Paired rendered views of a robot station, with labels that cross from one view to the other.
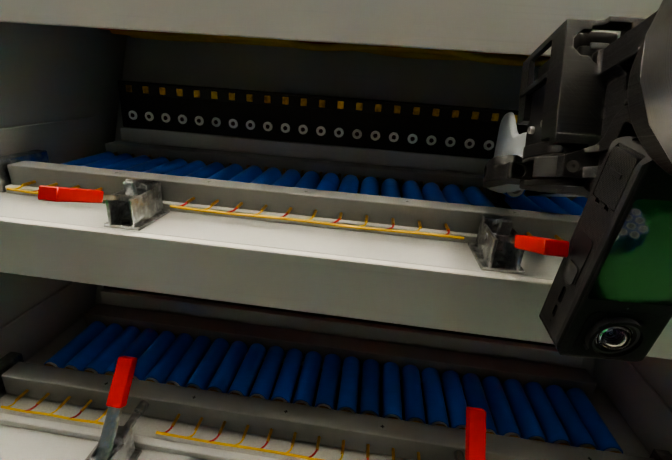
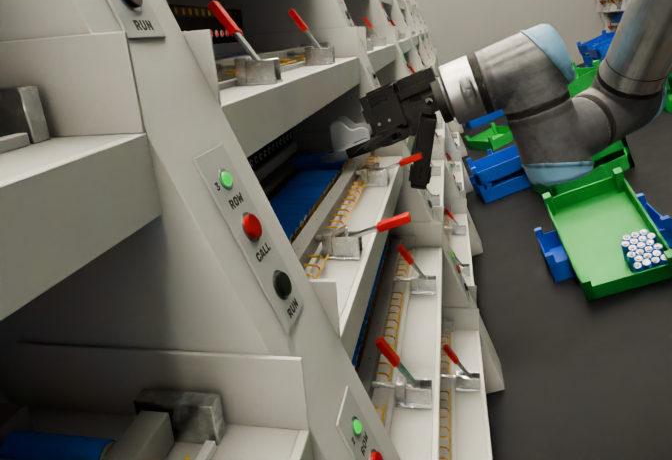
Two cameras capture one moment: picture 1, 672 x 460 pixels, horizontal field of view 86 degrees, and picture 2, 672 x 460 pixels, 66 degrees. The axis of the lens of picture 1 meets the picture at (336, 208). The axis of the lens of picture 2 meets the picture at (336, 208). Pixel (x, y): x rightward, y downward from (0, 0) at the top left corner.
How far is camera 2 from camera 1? 0.69 m
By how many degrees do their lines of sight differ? 77
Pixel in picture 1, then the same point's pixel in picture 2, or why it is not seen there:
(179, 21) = (296, 117)
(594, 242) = (428, 147)
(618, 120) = (416, 112)
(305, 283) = not seen: hidden behind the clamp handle
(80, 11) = (272, 128)
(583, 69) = (398, 100)
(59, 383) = not seen: hidden behind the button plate
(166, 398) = (371, 369)
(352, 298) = not seen: hidden behind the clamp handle
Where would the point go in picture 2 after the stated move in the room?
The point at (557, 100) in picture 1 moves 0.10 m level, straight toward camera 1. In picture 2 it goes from (400, 111) to (461, 88)
